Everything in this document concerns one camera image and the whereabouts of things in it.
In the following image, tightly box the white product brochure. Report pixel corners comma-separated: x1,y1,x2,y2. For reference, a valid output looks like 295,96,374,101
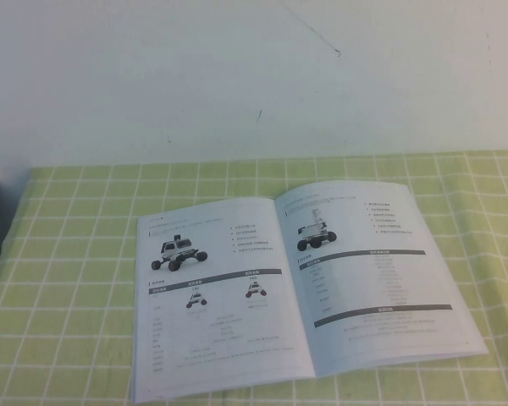
130,181,491,405

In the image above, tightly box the green checked tablecloth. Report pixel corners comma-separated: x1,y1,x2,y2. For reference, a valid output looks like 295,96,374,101
0,150,508,406

